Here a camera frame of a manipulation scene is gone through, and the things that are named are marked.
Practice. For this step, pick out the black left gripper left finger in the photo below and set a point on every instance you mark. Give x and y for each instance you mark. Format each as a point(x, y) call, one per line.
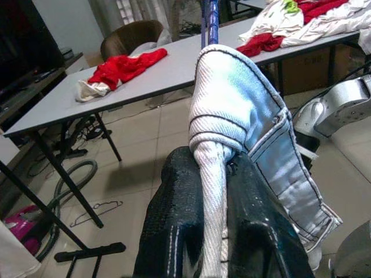
point(174, 202)

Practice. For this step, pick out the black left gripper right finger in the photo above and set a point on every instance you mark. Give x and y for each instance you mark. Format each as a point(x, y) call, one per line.
point(249, 208)

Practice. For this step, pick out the white faded jeans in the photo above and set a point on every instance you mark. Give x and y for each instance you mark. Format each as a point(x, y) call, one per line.
point(232, 101)

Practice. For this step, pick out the plain red shirt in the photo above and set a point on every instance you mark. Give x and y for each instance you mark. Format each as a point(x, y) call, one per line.
point(124, 68)

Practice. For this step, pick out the blue plastic hanger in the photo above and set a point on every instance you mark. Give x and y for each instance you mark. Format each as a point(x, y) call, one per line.
point(213, 23)

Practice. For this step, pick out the grey table with black legs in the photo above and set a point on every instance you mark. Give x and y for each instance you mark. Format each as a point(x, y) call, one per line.
point(174, 66)

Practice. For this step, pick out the cream crumpled garment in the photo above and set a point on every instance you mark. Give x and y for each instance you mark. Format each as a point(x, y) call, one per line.
point(90, 91)

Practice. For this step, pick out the cardboard box under table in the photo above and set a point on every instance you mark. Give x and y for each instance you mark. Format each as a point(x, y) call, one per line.
point(307, 69)

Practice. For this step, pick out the pink vacuum cleaner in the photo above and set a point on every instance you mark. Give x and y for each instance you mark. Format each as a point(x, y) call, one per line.
point(23, 228)

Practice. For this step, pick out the grey pillow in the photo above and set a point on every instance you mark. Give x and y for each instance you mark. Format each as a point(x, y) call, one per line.
point(150, 46)

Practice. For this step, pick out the small red garment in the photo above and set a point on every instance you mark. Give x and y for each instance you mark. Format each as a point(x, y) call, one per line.
point(258, 45)

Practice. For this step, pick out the white cloth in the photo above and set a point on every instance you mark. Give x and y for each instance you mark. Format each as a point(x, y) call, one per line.
point(14, 255)

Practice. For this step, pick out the brown tub chair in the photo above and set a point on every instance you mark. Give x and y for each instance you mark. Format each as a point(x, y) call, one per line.
point(130, 34)

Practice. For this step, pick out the wooden television stand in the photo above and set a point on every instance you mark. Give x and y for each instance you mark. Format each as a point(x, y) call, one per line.
point(43, 84)

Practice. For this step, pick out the white shirt with green print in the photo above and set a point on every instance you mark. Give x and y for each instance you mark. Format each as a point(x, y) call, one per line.
point(269, 20)

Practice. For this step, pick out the beige curtain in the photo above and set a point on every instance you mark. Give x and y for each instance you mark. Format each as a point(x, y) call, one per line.
point(136, 11)

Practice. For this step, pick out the white crumpled shirt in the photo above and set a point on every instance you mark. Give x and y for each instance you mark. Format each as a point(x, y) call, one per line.
point(333, 29)

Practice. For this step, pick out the red printed shirt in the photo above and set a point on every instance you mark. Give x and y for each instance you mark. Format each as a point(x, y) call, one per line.
point(319, 8)

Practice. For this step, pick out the black television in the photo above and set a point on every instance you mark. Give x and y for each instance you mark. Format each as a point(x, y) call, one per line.
point(23, 43)

